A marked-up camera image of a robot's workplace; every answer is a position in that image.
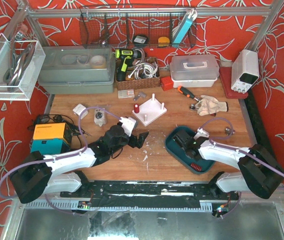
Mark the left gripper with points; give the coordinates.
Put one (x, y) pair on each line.
(132, 140)

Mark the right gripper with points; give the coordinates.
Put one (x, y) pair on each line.
(179, 139)

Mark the red spring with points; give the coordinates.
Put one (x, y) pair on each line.
(136, 108)
(196, 167)

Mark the beige work glove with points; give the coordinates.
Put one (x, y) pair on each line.
(209, 105)

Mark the grey timer controller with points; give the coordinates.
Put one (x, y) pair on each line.
(99, 117)

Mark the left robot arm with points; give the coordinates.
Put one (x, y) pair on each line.
(43, 174)

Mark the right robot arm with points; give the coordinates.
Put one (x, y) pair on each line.
(258, 171)

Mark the teal plastic tray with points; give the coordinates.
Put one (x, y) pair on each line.
(178, 153)

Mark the white peg board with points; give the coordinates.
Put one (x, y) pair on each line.
(150, 110)

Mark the small metal hardware pile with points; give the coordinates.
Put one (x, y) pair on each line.
(228, 131)

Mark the small card packet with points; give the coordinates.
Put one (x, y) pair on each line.
(128, 93)

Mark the red small box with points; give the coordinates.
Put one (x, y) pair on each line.
(166, 83)

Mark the white power adapter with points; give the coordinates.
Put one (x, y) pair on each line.
(80, 110)

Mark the orange teal device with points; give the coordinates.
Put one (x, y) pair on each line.
(52, 138)

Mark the white power supply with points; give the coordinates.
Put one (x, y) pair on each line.
(244, 71)

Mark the grey plastic toolbox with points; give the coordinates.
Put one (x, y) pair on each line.
(77, 70)

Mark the yellow tape measure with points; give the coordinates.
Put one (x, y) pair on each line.
(163, 42)

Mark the black tape measure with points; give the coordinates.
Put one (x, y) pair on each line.
(140, 40)

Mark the blue white case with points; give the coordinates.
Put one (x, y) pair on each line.
(179, 32)

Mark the clear acrylic bin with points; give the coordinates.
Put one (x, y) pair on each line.
(20, 65)

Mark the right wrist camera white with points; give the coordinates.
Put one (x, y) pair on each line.
(201, 133)

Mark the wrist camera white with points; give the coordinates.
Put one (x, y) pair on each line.
(128, 124)
(201, 133)

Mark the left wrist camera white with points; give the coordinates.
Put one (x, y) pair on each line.
(128, 124)

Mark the grey metal bracket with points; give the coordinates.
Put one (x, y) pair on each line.
(139, 95)

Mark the orange handled screwdriver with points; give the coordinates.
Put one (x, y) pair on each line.
(186, 92)

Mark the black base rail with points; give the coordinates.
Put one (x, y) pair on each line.
(150, 194)

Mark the white handled storage box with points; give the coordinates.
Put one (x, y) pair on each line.
(194, 71)

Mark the green cordless drill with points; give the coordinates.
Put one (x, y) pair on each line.
(126, 57)

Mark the black wire basket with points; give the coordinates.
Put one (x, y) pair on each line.
(116, 25)

